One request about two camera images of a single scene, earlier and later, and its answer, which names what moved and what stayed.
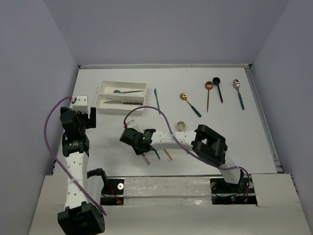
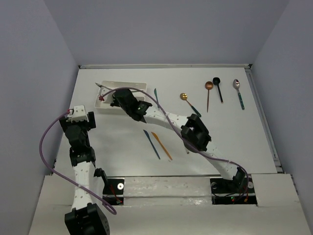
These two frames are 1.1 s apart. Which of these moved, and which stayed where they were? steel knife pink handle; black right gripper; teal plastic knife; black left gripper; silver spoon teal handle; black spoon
Moved: black right gripper; steel knife pink handle
Stayed: black left gripper; teal plastic knife; black spoon; silver spoon teal handle
